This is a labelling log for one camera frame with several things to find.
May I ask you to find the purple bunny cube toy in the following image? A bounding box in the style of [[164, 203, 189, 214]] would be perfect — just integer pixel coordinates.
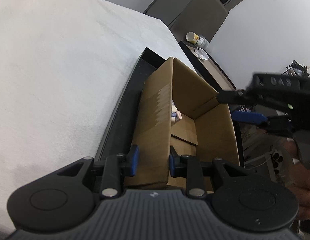
[[171, 101, 182, 125]]

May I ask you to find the brown cardboard box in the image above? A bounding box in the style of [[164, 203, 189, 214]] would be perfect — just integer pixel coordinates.
[[125, 57, 239, 189]]

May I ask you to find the person's right hand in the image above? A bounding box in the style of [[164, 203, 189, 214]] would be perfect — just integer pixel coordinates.
[[284, 140, 310, 220]]

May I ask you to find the crumpled white plastic wrapper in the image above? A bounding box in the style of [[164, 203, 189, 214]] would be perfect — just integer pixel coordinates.
[[193, 48, 209, 61]]

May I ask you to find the grey chair back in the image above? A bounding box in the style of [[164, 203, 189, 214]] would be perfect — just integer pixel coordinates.
[[170, 0, 229, 42]]

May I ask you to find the white table cloth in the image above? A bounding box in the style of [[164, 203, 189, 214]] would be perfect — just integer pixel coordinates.
[[0, 0, 190, 239]]

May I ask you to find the black picture frame tray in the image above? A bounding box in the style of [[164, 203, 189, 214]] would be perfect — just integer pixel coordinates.
[[178, 41, 236, 92]]

